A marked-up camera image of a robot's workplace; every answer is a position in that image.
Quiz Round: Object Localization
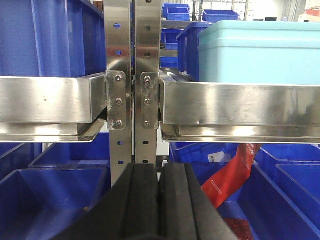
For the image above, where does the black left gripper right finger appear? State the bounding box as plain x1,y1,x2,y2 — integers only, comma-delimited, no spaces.
159,163,237,240

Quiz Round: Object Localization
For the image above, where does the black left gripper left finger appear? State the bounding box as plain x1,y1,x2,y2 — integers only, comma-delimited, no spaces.
54,163,160,240

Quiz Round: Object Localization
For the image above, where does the light teal plastic bin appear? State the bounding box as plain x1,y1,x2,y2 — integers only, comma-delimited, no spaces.
198,20,320,85

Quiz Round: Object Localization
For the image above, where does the dark blue bin lower middle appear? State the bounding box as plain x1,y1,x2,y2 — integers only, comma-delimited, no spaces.
189,162,320,240

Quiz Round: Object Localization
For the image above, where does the dark blue bin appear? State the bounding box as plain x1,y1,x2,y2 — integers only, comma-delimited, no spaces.
189,162,320,240
0,0,107,78
176,21,213,82
169,142,239,164
28,132,110,169
255,144,320,228
0,167,110,240
0,143,34,180

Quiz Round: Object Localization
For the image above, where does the red product package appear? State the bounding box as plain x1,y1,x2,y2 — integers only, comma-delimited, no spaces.
201,143,262,209

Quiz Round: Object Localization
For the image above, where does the dark blue bin rear right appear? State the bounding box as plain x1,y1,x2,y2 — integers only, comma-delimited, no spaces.
169,142,239,164

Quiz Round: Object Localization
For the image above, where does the dark blue bin rear left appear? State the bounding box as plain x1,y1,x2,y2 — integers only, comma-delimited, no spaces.
28,132,110,169

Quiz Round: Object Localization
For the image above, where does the dark blue bin lower left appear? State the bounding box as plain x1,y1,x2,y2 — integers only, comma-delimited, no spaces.
0,167,110,240

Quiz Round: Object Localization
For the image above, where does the dark blue bin lower right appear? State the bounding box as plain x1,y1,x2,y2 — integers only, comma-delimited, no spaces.
255,144,320,228

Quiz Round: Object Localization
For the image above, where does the dark blue bin far left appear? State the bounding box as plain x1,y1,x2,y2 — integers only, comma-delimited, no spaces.
0,143,34,180

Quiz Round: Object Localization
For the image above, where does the dark blue bin upper right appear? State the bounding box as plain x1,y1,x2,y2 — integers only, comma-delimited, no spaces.
176,21,213,82

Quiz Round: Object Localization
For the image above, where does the dark blue bin upper left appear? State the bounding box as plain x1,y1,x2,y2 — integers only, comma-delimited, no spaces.
0,0,107,78

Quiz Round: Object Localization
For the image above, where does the stainless steel shelf front rail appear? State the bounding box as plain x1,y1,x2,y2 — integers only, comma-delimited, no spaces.
159,77,320,144

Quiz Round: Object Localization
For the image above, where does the left shelf steel front rail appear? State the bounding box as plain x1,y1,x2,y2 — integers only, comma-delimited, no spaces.
0,73,106,143

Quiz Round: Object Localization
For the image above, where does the left steel upright post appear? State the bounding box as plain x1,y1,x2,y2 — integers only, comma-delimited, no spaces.
103,0,132,184

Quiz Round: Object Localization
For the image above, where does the steel upright post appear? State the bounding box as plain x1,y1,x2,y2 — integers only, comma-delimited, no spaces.
134,0,162,165
103,0,132,184

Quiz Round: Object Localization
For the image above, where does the right steel upright post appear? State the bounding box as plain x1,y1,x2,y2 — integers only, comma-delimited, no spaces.
134,0,162,165

